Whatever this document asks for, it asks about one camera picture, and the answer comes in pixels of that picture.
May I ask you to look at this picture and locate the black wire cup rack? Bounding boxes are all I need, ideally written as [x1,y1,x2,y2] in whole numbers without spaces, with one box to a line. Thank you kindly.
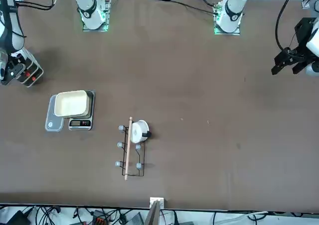
[117,116,147,181]

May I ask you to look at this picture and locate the smoky drawer with orange handle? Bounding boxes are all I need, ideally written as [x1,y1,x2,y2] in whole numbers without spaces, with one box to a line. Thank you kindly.
[23,67,40,83]
[24,72,44,88]

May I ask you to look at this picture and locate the black and orange device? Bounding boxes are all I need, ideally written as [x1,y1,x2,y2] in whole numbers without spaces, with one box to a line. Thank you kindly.
[91,210,111,225]

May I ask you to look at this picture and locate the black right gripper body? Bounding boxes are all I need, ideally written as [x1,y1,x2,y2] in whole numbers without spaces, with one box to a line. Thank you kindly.
[1,59,25,86]

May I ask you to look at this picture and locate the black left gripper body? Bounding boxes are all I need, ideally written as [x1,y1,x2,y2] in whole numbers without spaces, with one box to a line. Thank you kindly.
[285,17,316,61]

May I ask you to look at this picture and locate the cream rectangular plastic tub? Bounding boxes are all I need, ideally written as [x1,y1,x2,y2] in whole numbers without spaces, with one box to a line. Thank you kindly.
[54,90,91,119]

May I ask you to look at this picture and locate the digital kitchen scale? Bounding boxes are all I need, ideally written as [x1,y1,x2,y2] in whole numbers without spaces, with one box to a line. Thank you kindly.
[68,89,97,131]

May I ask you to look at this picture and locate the white smiley face mug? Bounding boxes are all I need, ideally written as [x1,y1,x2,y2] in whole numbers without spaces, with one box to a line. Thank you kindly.
[130,119,153,144]

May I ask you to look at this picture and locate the black cable across table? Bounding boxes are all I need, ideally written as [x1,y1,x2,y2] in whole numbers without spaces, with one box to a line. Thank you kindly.
[154,0,218,14]

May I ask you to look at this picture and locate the aluminium camera post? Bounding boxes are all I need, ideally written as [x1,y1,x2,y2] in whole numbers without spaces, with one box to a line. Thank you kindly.
[146,197,165,225]

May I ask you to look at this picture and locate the clear plastic container lid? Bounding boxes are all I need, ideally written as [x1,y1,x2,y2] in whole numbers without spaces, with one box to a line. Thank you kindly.
[44,95,66,133]

